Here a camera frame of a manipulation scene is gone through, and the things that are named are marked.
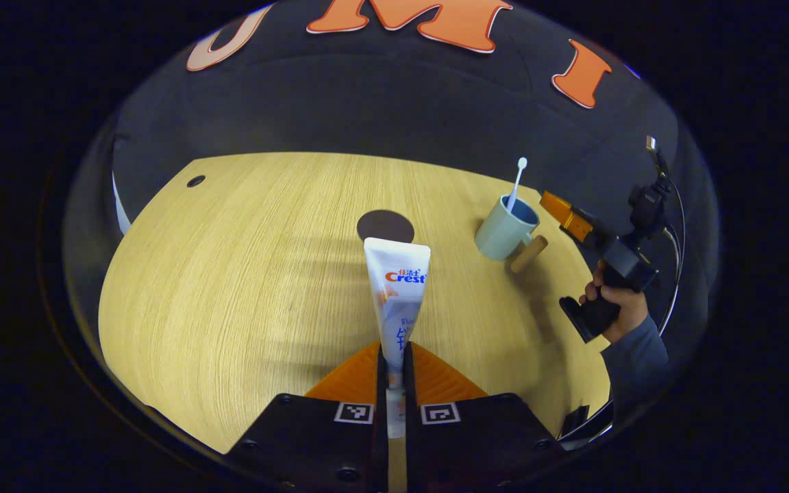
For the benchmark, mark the white toothbrush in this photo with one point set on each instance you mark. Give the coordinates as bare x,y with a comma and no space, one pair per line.
517,183

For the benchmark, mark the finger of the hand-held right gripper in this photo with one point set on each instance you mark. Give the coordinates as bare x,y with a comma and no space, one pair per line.
566,216

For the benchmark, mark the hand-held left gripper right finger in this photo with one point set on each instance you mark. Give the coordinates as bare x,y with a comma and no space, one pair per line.
477,445

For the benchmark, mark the dark round coaster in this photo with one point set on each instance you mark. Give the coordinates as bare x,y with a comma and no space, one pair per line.
384,222

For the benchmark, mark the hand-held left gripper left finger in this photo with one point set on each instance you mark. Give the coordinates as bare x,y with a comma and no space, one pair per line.
326,445

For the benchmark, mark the white toothpaste tube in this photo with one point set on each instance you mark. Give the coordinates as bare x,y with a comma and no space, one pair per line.
398,274

